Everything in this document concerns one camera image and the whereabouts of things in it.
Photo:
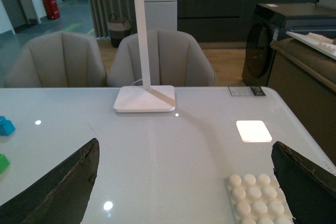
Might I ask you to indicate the black washing machine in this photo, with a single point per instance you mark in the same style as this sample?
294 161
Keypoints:
271 22

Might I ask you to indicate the beige chair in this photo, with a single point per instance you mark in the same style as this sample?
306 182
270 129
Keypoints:
58 60
175 59

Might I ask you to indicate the white studded base plate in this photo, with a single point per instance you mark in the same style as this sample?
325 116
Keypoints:
257 199

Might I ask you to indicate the table label sticker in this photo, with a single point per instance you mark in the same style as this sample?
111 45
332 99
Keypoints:
246 91

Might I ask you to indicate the olive sofa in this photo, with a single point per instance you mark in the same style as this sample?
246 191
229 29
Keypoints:
305 79

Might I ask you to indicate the white desk lamp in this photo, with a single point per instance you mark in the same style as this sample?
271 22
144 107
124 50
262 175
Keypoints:
146 98

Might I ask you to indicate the green two-stud block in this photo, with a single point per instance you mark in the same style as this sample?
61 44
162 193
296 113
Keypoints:
4 163

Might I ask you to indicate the woven laundry basket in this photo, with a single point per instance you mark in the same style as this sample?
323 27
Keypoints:
118 29

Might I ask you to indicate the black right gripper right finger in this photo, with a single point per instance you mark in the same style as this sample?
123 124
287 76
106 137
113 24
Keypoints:
309 189

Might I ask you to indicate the white studded board on sofa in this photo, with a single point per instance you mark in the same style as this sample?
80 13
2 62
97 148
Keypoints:
318 42

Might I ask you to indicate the white drawer cabinet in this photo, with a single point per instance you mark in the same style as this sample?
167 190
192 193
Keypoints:
161 14

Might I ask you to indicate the red bin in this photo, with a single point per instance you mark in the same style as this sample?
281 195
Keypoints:
51 9

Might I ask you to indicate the dark kitchen counter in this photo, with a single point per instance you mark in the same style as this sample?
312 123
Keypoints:
220 20

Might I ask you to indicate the beige chair right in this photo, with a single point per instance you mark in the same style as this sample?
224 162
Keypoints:
175 59

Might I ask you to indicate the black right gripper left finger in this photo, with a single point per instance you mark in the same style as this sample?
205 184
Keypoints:
61 195

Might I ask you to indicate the blue three-stud block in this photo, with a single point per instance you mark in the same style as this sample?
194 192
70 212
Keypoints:
7 127

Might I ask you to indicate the beige chair left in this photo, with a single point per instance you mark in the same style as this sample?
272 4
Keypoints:
58 60

